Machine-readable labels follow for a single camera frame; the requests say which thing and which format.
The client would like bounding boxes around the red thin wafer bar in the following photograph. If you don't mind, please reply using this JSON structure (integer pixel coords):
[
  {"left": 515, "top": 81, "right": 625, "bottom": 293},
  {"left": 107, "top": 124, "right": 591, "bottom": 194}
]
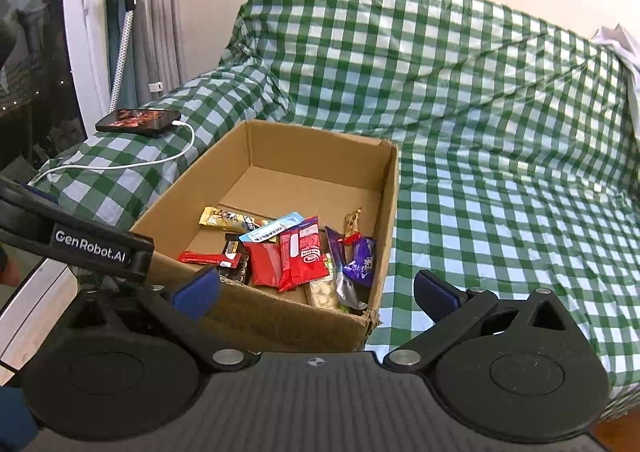
[{"left": 177, "top": 250, "right": 242, "bottom": 269}]

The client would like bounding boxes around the small purple chocolate bar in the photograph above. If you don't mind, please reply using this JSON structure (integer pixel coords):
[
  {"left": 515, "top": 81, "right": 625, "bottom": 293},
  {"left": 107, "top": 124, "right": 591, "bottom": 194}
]
[{"left": 343, "top": 236, "right": 375, "bottom": 287}]

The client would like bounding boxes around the long purple snack bar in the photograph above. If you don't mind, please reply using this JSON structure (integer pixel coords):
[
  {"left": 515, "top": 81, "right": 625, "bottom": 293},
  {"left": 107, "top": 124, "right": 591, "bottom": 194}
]
[{"left": 324, "top": 226, "right": 368, "bottom": 311}]

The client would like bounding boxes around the red square snack packet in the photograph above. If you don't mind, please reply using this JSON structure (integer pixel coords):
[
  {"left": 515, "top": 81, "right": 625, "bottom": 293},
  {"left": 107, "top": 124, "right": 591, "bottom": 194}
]
[{"left": 244, "top": 243, "right": 282, "bottom": 288}]

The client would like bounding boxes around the small gold red candy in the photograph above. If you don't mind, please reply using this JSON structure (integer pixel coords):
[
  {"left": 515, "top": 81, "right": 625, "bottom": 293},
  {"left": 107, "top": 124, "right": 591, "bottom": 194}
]
[{"left": 341, "top": 208, "right": 361, "bottom": 246}]

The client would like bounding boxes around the red white snack packet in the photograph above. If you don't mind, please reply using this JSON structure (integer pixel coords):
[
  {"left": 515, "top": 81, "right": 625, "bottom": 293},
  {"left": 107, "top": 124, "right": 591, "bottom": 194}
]
[{"left": 278, "top": 216, "right": 329, "bottom": 293}]

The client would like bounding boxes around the person's left hand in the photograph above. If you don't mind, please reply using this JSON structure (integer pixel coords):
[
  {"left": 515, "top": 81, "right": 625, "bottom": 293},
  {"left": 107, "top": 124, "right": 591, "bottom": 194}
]
[{"left": 0, "top": 260, "right": 22, "bottom": 287}]

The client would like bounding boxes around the dark chocolate bar wrapper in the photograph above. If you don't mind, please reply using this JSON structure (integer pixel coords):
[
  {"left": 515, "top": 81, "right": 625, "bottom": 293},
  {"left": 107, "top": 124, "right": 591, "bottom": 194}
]
[{"left": 217, "top": 233, "right": 252, "bottom": 284}]

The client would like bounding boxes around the yellow snack bar wrapper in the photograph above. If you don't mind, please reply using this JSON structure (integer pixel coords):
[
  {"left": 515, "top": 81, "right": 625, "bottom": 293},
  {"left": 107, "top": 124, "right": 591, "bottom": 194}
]
[{"left": 198, "top": 207, "right": 270, "bottom": 234}]

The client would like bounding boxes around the light blue snack packet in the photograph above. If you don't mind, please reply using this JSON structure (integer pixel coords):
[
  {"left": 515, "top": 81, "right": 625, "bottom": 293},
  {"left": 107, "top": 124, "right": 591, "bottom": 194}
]
[{"left": 240, "top": 212, "right": 305, "bottom": 243}]

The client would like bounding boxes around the green peanut snack packet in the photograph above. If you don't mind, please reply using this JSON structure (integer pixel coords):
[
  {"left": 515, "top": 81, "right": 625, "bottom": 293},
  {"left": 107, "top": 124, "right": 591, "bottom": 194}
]
[{"left": 305, "top": 253, "right": 340, "bottom": 310}]

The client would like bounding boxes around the green checkered sofa cover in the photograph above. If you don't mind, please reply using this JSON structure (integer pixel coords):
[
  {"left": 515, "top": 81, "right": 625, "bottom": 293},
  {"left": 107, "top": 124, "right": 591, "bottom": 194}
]
[{"left": 35, "top": 0, "right": 639, "bottom": 418}]

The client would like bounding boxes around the black smartphone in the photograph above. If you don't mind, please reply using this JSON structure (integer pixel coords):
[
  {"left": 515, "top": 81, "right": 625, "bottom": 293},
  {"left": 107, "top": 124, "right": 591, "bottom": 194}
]
[{"left": 96, "top": 108, "right": 181, "bottom": 137}]

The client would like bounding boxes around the brown cardboard box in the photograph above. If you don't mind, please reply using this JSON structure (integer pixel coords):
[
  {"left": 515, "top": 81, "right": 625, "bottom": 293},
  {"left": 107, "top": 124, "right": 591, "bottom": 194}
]
[{"left": 132, "top": 120, "right": 399, "bottom": 352}]

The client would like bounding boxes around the grey curtain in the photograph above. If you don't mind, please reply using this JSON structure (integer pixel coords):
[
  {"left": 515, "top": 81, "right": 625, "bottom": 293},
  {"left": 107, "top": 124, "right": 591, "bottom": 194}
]
[{"left": 104, "top": 0, "right": 189, "bottom": 109}]

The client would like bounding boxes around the white cloth on sofa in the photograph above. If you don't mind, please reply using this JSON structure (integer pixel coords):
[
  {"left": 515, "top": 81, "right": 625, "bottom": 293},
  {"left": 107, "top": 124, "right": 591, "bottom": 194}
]
[{"left": 591, "top": 24, "right": 640, "bottom": 140}]

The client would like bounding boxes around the white door frame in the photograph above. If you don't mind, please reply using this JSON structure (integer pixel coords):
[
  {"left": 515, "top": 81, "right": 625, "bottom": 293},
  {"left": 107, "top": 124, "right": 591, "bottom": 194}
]
[{"left": 63, "top": 0, "right": 111, "bottom": 136}]

